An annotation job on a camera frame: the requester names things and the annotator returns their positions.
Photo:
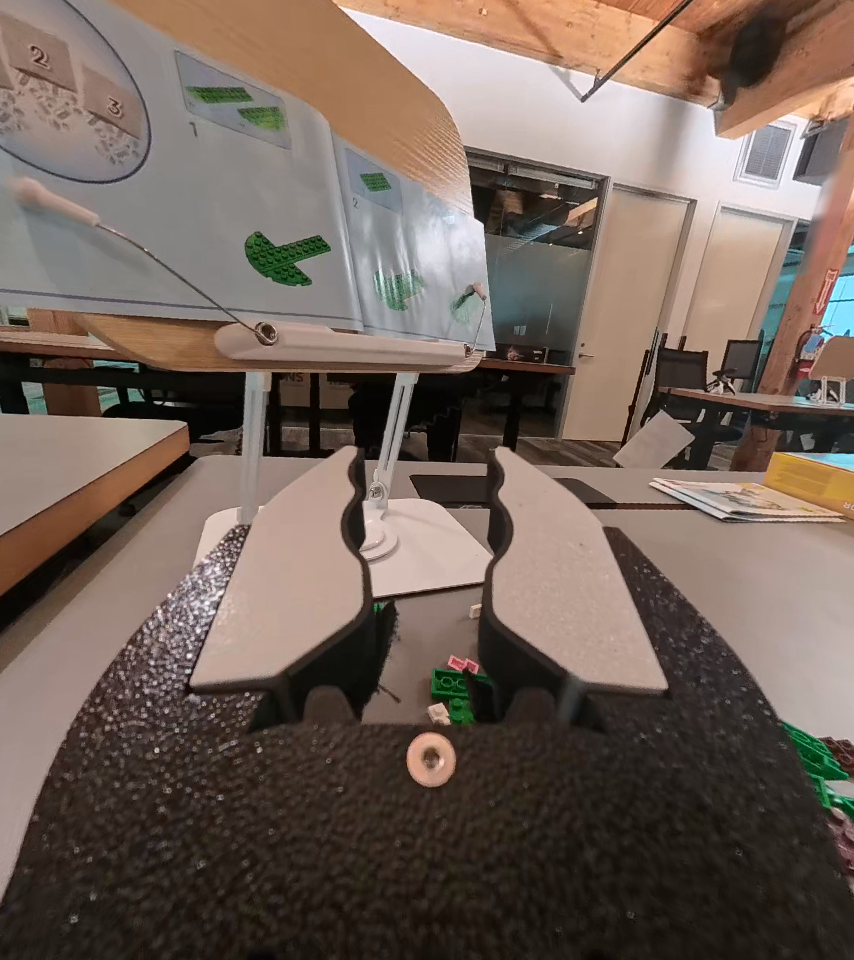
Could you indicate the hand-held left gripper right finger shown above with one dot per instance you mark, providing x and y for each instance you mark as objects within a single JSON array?
[{"x": 569, "y": 577}]

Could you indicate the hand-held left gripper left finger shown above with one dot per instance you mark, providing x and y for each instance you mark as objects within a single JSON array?
[{"x": 292, "y": 570}]

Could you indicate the green lego piece with hole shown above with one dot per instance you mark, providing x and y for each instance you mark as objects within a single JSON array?
[{"x": 451, "y": 682}]

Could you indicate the small white lego piece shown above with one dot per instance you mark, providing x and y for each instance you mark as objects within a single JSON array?
[{"x": 439, "y": 713}]

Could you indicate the yellow lego box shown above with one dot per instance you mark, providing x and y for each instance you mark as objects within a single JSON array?
[{"x": 839, "y": 484}]

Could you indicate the open lego instruction booklet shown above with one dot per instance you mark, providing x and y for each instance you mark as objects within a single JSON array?
[{"x": 246, "y": 195}]

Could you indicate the white paper sheet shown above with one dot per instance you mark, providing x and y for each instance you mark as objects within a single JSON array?
[{"x": 652, "y": 442}]

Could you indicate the stack of instruction booklets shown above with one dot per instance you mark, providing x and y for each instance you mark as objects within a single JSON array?
[{"x": 742, "y": 499}]

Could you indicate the black office chair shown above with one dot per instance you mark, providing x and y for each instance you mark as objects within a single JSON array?
[{"x": 678, "y": 367}]

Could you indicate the grey table with wooden edge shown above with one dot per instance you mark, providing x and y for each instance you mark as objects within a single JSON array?
[{"x": 59, "y": 465}]

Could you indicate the dark wooden office table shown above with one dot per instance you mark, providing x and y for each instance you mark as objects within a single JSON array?
[{"x": 772, "y": 401}]

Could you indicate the white door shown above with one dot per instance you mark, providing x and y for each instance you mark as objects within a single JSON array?
[
  {"x": 734, "y": 285},
  {"x": 629, "y": 315}
]

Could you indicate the glass office door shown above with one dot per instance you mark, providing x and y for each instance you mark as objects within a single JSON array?
[{"x": 539, "y": 262}]

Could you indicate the red fire extinguisher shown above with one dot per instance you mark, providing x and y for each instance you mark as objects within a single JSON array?
[{"x": 811, "y": 352}]

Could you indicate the small wooden book stand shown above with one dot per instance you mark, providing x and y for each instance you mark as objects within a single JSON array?
[{"x": 839, "y": 356}]

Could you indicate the wooden book stand white base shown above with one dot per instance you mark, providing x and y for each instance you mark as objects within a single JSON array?
[{"x": 367, "y": 75}]

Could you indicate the wooden support post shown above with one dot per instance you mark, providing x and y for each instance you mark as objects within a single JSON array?
[{"x": 832, "y": 225}]

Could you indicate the wall air vent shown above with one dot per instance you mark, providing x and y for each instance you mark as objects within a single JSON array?
[{"x": 768, "y": 150}]

